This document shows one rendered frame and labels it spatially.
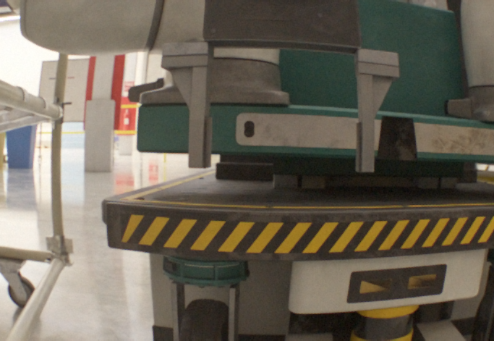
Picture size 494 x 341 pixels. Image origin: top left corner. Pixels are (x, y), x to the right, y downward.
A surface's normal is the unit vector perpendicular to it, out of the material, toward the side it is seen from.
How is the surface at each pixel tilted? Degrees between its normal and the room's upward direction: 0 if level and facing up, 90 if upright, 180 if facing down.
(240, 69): 84
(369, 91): 90
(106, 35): 140
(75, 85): 90
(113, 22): 125
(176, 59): 90
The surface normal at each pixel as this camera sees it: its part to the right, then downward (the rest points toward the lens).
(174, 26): -0.03, 0.53
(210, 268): 0.13, 0.04
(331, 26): -0.11, 0.03
